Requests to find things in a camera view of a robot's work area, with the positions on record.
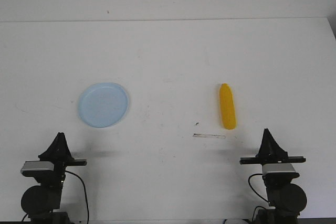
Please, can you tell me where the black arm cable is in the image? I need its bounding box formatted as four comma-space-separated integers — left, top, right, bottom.
248, 173, 271, 222
20, 170, 90, 223

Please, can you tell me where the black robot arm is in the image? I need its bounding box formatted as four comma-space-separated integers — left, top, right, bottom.
20, 132, 90, 223
239, 128, 307, 223

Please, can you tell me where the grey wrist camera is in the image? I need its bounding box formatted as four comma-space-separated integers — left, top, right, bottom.
262, 163, 300, 178
20, 161, 55, 177

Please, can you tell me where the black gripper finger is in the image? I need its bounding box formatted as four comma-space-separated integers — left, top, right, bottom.
256, 128, 269, 158
38, 132, 61, 160
267, 130, 288, 159
60, 133, 75, 161

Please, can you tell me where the light blue round plate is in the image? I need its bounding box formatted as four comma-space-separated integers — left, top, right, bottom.
78, 82, 129, 128

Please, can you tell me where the clear tape strip horizontal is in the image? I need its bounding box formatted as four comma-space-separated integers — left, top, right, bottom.
193, 133, 226, 139

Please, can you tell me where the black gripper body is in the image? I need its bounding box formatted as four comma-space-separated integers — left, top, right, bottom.
239, 156, 306, 165
54, 159, 87, 185

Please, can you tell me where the yellow corn cob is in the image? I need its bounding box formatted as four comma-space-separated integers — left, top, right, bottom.
219, 83, 236, 130

